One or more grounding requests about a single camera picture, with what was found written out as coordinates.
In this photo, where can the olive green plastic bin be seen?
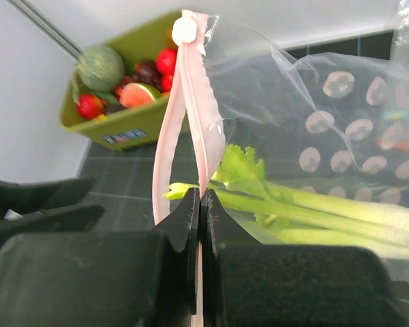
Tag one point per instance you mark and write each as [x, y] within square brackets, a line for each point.
[119, 89]

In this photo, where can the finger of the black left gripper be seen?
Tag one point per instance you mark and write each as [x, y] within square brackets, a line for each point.
[74, 218]
[29, 198]

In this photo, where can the purple toy grapes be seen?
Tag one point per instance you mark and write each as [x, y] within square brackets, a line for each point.
[146, 72]

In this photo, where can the green toy melon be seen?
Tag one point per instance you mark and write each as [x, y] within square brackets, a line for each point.
[101, 68]

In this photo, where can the green celery stalk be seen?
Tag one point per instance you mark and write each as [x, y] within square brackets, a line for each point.
[374, 218]

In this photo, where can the black grid cutting mat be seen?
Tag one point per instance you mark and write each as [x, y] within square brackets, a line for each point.
[311, 148]

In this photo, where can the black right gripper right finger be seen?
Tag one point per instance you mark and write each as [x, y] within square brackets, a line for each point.
[246, 283]

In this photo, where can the clear bag orange zipper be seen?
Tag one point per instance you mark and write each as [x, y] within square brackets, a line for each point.
[386, 145]

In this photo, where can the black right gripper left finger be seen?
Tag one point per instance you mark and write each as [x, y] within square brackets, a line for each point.
[104, 278]

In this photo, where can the clear bag blue zipper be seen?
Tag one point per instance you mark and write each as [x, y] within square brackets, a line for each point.
[396, 115]

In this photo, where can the clear polka-dot pink zip bag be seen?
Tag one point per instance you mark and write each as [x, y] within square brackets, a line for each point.
[225, 71]

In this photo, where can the toy watermelon slice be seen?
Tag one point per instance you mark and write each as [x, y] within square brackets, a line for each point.
[138, 94]

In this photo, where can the red toy apple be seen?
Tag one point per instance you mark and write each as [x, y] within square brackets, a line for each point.
[166, 61]

